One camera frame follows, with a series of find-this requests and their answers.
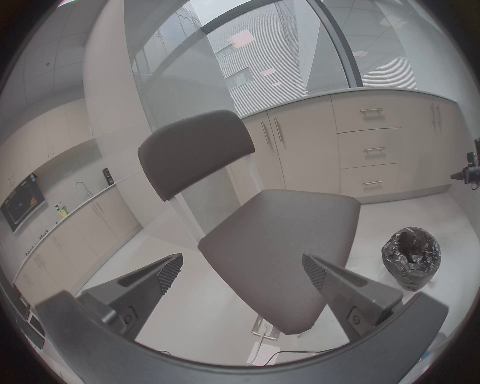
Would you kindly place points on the window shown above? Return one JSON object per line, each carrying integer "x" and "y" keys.
{"x": 262, "y": 48}

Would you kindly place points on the dark grey chair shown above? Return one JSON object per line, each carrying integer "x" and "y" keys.
{"x": 277, "y": 243}

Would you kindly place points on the beige kitchen unit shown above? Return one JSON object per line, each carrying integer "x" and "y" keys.
{"x": 86, "y": 225}

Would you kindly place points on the beige low cabinet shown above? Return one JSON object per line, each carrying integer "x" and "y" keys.
{"x": 367, "y": 146}

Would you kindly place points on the black microwave oven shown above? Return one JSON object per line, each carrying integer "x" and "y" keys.
{"x": 22, "y": 200}

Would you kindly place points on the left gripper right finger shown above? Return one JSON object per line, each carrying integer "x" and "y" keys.
{"x": 352, "y": 296}

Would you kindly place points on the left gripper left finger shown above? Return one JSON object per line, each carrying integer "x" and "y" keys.
{"x": 142, "y": 292}

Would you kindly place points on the silver faucet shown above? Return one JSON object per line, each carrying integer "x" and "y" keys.
{"x": 78, "y": 183}

